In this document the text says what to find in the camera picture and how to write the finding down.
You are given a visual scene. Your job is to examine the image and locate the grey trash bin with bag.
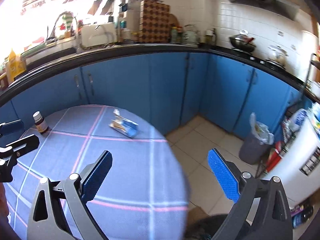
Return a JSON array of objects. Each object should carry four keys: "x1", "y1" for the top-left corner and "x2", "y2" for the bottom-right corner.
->
[{"x1": 239, "y1": 112, "x2": 274, "y2": 165}]

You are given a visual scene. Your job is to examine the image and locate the blue kitchen cabinets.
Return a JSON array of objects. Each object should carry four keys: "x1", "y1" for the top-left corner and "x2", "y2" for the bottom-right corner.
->
[{"x1": 1, "y1": 52, "x2": 311, "y2": 138}]

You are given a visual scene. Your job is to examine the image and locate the brown medicine bottle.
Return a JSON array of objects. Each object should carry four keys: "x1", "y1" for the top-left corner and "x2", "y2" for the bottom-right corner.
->
[{"x1": 33, "y1": 111, "x2": 49, "y2": 134}]

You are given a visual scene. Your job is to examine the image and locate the black round stool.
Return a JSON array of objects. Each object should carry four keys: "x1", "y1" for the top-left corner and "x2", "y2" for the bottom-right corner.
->
[{"x1": 183, "y1": 213, "x2": 251, "y2": 240}]

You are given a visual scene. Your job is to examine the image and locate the plaid blue tablecloth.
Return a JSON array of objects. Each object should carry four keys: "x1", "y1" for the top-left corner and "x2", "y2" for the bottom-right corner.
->
[{"x1": 1, "y1": 105, "x2": 189, "y2": 239}]

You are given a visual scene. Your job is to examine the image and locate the yellow oil jug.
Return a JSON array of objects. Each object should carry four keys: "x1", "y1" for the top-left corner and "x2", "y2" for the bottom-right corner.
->
[{"x1": 5, "y1": 50, "x2": 27, "y2": 84}]

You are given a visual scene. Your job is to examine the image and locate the torn blue white carton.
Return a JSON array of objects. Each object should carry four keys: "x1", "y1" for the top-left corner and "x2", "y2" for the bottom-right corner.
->
[{"x1": 109, "y1": 108, "x2": 139, "y2": 138}]

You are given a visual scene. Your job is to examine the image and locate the white appliance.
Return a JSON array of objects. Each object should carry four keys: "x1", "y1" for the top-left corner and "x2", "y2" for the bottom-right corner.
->
[{"x1": 263, "y1": 119, "x2": 319, "y2": 209}]

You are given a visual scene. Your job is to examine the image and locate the white dish basin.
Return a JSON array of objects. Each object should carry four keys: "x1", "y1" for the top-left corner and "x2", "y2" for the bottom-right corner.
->
[{"x1": 80, "y1": 22, "x2": 117, "y2": 48}]

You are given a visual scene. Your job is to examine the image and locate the white ceramic pot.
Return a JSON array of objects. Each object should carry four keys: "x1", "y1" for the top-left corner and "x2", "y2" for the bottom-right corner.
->
[{"x1": 267, "y1": 45, "x2": 288, "y2": 67}]

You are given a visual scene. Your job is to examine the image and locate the black wok with lid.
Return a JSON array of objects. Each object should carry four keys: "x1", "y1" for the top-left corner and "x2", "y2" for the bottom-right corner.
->
[{"x1": 229, "y1": 29, "x2": 256, "y2": 53}]

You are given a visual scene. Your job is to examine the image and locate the green kettle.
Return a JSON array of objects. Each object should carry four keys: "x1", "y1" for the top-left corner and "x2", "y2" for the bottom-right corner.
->
[{"x1": 182, "y1": 24, "x2": 200, "y2": 47}]

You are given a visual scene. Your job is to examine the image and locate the checkered cutting board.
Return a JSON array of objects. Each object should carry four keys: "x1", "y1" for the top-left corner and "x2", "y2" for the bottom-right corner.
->
[{"x1": 138, "y1": 0, "x2": 170, "y2": 43}]

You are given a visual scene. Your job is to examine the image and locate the black wire rack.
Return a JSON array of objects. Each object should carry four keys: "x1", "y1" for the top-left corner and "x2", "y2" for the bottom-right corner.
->
[{"x1": 255, "y1": 53, "x2": 318, "y2": 178}]

